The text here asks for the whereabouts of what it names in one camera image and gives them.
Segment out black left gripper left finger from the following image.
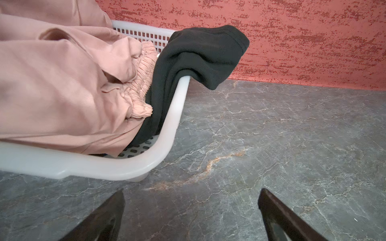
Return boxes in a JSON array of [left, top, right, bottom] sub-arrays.
[[61, 190, 125, 241]]

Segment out white plastic laundry basket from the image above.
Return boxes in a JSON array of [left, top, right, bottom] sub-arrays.
[[1, 21, 190, 182]]

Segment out black shorts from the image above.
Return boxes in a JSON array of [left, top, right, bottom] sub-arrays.
[[130, 25, 250, 146]]

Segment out pink shorts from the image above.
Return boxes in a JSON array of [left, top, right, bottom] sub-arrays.
[[1, 1, 157, 157]]

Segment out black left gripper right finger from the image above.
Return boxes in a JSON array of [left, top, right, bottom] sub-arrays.
[[258, 188, 327, 241]]

